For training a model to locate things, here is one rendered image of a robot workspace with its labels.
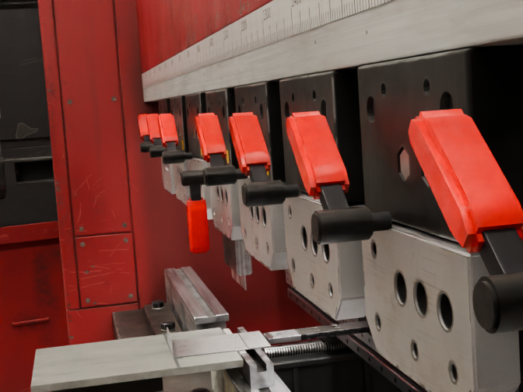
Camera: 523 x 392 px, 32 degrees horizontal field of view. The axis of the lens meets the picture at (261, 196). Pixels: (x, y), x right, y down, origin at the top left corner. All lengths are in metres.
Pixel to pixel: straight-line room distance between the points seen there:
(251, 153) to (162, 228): 1.40
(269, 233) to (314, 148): 0.29
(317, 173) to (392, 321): 0.09
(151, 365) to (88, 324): 0.93
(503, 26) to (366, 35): 0.16
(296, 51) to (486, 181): 0.37
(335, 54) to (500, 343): 0.24
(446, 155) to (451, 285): 0.11
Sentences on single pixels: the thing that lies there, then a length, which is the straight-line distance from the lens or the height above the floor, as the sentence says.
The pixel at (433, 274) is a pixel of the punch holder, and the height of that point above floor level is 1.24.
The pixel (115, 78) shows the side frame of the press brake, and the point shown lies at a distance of 2.06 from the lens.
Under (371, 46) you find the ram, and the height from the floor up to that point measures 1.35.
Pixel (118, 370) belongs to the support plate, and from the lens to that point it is 1.18.
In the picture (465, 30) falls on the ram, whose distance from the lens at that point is 0.40.
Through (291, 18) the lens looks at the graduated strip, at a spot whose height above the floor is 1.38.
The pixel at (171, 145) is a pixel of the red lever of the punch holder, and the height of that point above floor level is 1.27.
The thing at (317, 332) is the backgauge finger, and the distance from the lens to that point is 1.27.
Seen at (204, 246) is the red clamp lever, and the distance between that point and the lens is 1.07.
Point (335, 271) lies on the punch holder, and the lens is 0.60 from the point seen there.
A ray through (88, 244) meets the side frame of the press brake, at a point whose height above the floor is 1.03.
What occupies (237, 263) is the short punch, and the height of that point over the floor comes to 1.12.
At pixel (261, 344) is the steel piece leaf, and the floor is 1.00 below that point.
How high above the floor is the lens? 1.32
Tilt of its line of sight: 6 degrees down
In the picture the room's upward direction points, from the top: 4 degrees counter-clockwise
